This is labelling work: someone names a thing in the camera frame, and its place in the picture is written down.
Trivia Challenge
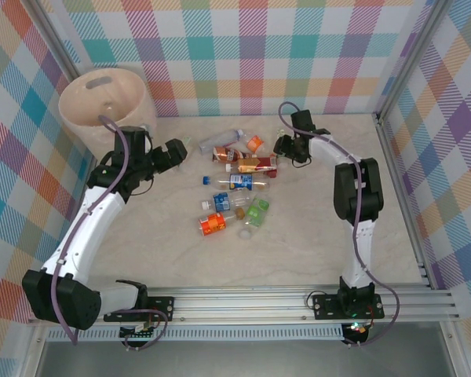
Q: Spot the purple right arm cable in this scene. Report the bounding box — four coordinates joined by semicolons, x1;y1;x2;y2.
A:
277;101;401;349

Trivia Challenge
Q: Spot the cream plastic bin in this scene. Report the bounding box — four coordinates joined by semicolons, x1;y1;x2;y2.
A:
57;67;158;156

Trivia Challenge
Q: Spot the small orange bottle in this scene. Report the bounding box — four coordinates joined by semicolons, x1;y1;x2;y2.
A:
246;135;267;154

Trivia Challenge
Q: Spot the white slotted cable duct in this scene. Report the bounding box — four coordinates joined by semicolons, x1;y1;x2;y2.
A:
46;328;345;342

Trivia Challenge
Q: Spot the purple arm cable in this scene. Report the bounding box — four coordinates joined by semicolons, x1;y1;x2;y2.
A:
49;113;170;353
277;101;401;349

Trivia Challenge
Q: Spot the orange label bottle brown cap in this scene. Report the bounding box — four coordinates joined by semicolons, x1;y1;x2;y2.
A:
197;207;246;237

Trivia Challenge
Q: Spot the green plastic bottle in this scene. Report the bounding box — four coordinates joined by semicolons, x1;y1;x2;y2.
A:
243;196;271;229

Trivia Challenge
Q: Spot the blue label bottle white cap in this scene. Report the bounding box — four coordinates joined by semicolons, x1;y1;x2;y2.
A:
201;190;257;212

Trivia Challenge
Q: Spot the aluminium frame rail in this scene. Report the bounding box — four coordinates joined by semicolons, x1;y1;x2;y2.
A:
374;112;436;290

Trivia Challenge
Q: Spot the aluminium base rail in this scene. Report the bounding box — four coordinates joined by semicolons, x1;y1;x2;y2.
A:
27;285;461;327

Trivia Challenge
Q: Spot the aluminium frame post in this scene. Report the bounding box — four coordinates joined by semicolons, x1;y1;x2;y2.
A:
374;0;456;123
30;0;86;79

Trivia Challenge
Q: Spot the grey metal panel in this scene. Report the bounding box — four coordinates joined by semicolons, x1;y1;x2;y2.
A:
37;340;456;377

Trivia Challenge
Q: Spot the red and gold label bottle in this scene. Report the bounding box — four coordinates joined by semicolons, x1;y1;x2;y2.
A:
225;156;279;180

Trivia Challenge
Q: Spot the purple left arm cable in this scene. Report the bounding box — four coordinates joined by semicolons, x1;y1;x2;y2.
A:
49;113;170;353

